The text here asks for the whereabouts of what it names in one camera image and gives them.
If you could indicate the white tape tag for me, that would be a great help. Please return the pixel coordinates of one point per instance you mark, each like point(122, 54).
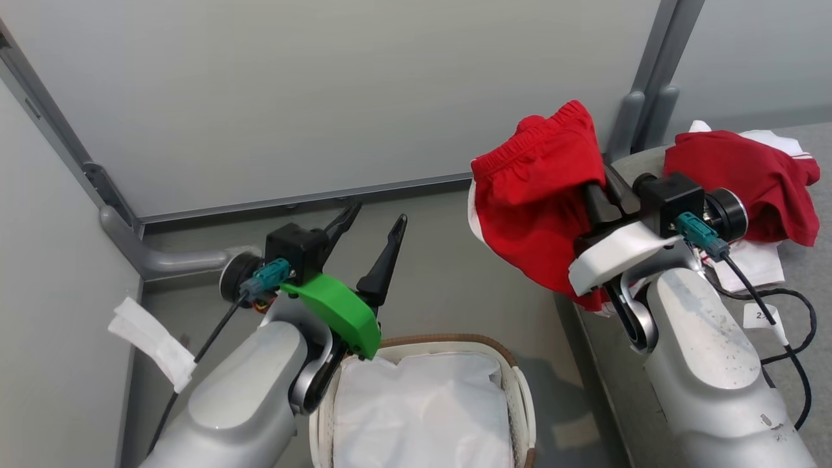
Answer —
point(153, 341)

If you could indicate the red shorts white trim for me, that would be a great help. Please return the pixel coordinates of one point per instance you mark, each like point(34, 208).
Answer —
point(533, 201)

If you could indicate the grey upright partition foot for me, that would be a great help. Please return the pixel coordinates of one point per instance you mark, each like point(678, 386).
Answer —
point(625, 127)
point(660, 117)

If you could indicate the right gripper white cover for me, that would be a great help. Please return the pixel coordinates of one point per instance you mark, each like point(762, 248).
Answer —
point(617, 250)

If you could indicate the grey double partition post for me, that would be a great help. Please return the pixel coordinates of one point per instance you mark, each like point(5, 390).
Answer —
point(666, 45)

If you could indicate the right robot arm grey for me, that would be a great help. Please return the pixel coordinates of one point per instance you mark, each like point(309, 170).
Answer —
point(708, 364)

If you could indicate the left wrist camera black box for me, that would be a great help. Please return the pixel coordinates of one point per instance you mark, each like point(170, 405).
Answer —
point(296, 250)

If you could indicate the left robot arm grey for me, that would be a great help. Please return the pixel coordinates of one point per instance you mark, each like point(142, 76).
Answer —
point(247, 390)

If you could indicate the white laundry basket wicker rim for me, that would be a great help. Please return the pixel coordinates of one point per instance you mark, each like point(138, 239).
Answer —
point(523, 406)

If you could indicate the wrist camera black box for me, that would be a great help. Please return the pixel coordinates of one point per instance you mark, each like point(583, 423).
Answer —
point(296, 250)
point(669, 198)

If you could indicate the grey partition frame post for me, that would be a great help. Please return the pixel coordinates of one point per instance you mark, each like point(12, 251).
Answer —
point(55, 120)

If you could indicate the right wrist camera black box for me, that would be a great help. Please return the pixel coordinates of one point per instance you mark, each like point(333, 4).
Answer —
point(669, 198)

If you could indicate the white basket liner cloth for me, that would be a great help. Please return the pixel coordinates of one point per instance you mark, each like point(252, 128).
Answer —
point(422, 416)

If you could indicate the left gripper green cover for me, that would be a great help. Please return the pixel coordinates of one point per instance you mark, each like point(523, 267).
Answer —
point(338, 312)

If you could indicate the grey partition bottom rail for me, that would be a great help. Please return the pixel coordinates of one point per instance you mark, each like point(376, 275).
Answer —
point(325, 196)

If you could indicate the grey curved partition foot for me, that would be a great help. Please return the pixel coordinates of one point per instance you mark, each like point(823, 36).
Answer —
point(162, 260)

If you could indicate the grey fabric sofa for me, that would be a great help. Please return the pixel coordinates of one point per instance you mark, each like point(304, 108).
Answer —
point(816, 273)

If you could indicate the red and white jersey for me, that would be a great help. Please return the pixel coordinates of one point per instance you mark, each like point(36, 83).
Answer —
point(760, 175)

